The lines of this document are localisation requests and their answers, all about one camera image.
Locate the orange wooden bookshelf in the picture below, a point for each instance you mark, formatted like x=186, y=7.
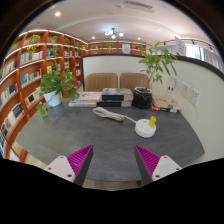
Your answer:
x=33, y=54

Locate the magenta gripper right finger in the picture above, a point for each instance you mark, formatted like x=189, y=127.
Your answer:
x=153, y=167

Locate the tan chair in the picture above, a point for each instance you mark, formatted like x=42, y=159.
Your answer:
x=99, y=81
x=131, y=80

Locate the books stack right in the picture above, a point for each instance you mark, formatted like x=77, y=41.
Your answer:
x=160, y=104

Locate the right tan chair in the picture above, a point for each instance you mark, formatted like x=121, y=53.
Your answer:
x=131, y=80

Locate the left tan chair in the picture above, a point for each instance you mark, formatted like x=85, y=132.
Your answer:
x=99, y=81

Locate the round white power socket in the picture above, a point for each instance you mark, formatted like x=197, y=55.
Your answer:
x=143, y=129

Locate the white books stack left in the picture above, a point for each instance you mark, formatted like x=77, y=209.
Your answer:
x=86, y=99

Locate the plant in white pot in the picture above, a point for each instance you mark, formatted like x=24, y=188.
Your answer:
x=55, y=86

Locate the ceiling lamp cluster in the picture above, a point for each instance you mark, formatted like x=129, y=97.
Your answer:
x=113, y=33

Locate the dark books stack centre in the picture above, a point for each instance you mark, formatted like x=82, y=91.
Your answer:
x=116, y=97

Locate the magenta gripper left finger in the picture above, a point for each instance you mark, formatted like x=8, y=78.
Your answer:
x=73, y=167

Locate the white wall socket panel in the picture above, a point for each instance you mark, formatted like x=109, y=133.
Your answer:
x=189, y=93

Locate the tall plant in black pot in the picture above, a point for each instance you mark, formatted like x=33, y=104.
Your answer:
x=157, y=60

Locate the small green glass vase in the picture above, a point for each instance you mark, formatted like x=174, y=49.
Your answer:
x=43, y=110

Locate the yellow charger plug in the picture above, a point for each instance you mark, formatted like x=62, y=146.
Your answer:
x=152, y=121

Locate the white sign on partition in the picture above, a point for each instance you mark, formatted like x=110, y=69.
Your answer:
x=180, y=47

